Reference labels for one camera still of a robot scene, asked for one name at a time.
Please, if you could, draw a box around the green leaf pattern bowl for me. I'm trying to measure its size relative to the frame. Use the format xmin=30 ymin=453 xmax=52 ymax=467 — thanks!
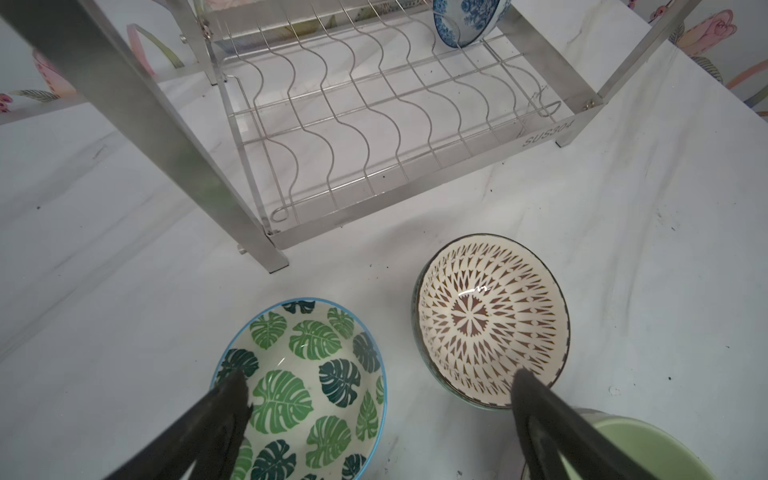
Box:
xmin=211 ymin=297 xmax=387 ymax=479

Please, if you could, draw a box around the blue floral bowl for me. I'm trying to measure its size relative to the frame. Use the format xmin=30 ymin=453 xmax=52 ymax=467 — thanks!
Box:
xmin=432 ymin=0 xmax=511 ymax=48

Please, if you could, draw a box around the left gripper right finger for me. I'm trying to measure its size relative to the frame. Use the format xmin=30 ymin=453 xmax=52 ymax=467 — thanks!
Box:
xmin=511 ymin=369 xmax=653 ymax=479

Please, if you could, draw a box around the steel two-tier dish rack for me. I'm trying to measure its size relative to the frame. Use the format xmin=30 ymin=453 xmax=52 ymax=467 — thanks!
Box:
xmin=1 ymin=1 xmax=694 ymax=272

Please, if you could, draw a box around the light green bowl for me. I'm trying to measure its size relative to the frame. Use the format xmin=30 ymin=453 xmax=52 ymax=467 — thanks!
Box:
xmin=576 ymin=408 xmax=716 ymax=479

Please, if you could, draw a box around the brown white patterned bowl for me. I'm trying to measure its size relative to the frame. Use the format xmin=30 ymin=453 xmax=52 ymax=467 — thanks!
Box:
xmin=411 ymin=233 xmax=572 ymax=410

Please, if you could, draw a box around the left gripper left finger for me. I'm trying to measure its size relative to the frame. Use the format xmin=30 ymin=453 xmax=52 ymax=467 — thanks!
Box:
xmin=109 ymin=370 xmax=252 ymax=479

